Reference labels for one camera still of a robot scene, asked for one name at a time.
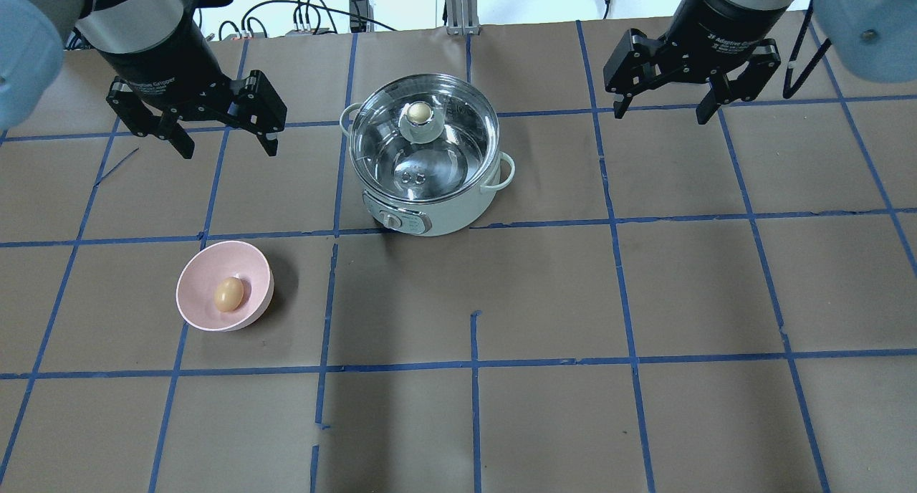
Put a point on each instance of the pink bowl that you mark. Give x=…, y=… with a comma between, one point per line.
x=196, y=283

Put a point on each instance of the glass pot lid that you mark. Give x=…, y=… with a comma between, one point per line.
x=423, y=138

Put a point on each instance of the black gripper near bowl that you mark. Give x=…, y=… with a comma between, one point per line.
x=163, y=56

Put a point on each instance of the black power adapter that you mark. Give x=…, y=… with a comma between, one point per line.
x=360, y=15

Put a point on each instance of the white electric cooking pot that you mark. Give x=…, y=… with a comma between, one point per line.
x=443, y=217

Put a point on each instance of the brown egg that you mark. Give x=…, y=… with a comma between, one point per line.
x=229, y=294

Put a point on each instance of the aluminium frame post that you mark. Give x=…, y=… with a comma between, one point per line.
x=462, y=17

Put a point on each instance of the robot arm near bowl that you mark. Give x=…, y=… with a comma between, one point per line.
x=35, y=32

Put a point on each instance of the robot arm near lid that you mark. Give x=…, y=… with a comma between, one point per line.
x=875, y=40

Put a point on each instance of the black gripper near lid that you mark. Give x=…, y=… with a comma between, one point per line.
x=723, y=29

